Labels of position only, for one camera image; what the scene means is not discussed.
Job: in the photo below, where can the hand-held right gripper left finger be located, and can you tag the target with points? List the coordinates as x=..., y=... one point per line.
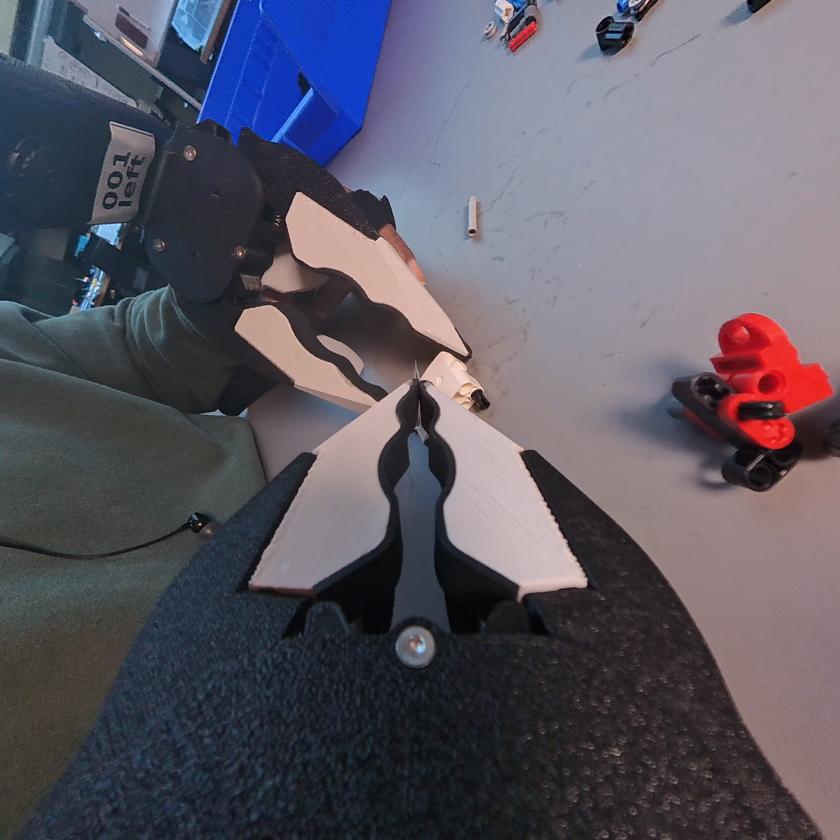
x=328, y=518

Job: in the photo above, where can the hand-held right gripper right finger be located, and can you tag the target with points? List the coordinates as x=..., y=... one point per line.
x=505, y=518

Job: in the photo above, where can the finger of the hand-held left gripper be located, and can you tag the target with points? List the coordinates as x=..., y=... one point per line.
x=367, y=269
x=289, y=348

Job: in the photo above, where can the white curved toy panel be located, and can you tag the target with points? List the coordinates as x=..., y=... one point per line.
x=453, y=380

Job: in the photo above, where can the blue plastic bin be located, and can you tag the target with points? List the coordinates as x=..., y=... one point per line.
x=275, y=65

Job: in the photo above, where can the red toy brick piece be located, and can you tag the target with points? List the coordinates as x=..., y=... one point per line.
x=768, y=374

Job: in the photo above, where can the pile of small toy pieces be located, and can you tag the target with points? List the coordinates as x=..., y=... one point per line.
x=613, y=33

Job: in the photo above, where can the person's left hand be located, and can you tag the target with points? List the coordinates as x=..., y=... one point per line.
x=403, y=253

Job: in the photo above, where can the pale toy tube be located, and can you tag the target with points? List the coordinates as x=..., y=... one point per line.
x=473, y=216

